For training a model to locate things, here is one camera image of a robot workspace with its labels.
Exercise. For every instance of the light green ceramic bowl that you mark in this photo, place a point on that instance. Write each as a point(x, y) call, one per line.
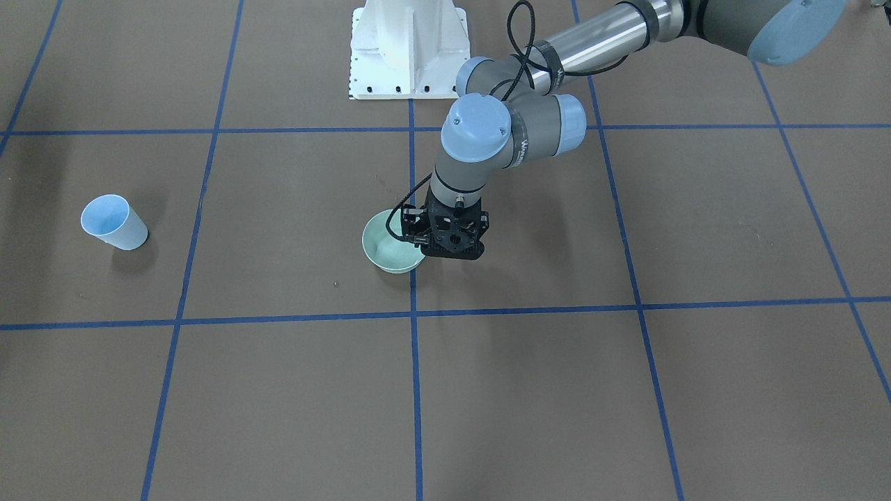
point(385, 251)

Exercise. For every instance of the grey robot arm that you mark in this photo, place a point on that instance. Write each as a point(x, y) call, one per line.
point(510, 111)

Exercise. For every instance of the light blue paper cup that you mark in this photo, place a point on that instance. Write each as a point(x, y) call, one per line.
point(112, 219)

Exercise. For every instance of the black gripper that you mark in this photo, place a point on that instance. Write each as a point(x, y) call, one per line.
point(412, 224)

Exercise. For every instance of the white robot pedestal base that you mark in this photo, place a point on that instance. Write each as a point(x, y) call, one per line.
point(407, 50)

